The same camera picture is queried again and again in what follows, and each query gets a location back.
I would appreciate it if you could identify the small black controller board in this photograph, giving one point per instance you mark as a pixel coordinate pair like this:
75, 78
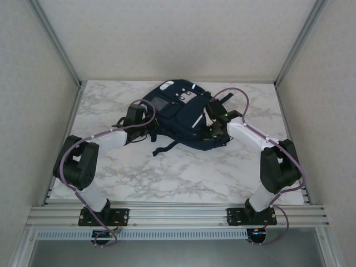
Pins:
258, 232
101, 234

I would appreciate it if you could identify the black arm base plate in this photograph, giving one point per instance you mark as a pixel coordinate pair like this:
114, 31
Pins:
122, 217
233, 217

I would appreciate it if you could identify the aluminium side rail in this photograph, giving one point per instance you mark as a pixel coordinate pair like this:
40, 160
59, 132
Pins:
73, 111
283, 111

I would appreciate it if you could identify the navy blue backpack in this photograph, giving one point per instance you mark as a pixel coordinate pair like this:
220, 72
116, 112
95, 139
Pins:
183, 114

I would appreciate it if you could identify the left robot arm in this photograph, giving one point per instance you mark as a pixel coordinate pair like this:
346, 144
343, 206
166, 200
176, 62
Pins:
111, 140

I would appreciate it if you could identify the aluminium front rail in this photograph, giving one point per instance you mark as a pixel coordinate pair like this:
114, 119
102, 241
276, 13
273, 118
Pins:
178, 217

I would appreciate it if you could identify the aluminium corner post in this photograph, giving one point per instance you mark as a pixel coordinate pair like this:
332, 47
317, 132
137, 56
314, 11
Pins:
300, 41
57, 41

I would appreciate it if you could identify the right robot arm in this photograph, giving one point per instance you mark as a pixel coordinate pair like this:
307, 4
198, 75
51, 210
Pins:
250, 136

